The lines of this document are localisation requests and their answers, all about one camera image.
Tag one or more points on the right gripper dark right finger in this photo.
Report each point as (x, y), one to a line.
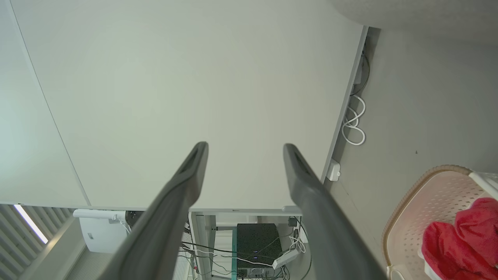
(327, 225)

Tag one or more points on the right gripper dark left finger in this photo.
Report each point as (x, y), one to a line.
(163, 217)

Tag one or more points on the red garment with white stripes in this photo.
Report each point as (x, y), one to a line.
(439, 245)

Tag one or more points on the red garment with white trim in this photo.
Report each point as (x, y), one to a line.
(480, 221)

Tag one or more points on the white power strip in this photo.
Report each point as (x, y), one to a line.
(286, 258)

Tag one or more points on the white power adapter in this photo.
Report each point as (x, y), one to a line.
(333, 170)

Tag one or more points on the white box appliance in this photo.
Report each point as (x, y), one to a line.
(99, 235)

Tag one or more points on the black computer tower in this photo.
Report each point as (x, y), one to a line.
(258, 241)

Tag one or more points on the pale pink perforated laundry basket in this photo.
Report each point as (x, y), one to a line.
(439, 194)

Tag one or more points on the grey slatted blind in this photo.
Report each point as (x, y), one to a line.
(15, 249)

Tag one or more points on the white desk frame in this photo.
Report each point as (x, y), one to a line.
(202, 241)

